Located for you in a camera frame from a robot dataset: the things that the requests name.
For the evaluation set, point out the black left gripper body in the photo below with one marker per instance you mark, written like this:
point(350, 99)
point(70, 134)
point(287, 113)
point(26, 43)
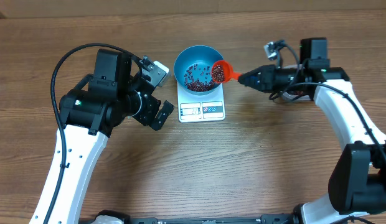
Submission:
point(147, 107)

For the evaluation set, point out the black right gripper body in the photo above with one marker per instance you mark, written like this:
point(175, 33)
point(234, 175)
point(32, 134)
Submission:
point(284, 78)

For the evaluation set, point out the red measuring scoop blue handle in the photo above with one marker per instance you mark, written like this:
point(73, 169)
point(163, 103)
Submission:
point(228, 70)

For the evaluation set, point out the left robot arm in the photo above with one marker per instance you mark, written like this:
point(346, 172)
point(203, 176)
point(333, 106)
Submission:
point(120, 86)

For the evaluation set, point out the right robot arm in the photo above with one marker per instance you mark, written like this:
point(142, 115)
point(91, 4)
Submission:
point(357, 186)

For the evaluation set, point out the red beans in bowl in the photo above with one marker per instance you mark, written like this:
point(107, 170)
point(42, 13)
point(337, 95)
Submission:
point(197, 78)

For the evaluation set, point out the white digital kitchen scale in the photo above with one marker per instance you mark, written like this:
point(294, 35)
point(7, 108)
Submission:
point(194, 107)

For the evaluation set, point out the red beans in scoop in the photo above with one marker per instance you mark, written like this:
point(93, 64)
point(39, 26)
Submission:
point(217, 74)

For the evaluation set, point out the blue bowl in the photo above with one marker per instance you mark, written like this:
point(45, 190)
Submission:
point(200, 54)

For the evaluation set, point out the clear plastic container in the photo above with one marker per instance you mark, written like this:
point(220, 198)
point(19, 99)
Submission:
point(287, 97)

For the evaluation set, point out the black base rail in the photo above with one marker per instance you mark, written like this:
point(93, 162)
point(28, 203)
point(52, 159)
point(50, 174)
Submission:
point(109, 216)

